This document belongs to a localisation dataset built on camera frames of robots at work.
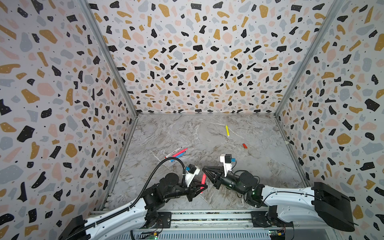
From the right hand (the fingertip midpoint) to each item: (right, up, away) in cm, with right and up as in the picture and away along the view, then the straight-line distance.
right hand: (202, 171), depth 66 cm
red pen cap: (+30, +7, +37) cm, 48 cm away
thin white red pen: (-20, +2, +31) cm, 37 cm away
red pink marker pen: (-15, +3, +32) cm, 36 cm away
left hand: (+2, -6, +2) cm, 7 cm away
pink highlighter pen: (+1, -5, +2) cm, 6 cm away
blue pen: (-15, +1, +31) cm, 35 cm away
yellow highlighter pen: (+19, +17, +44) cm, 51 cm away
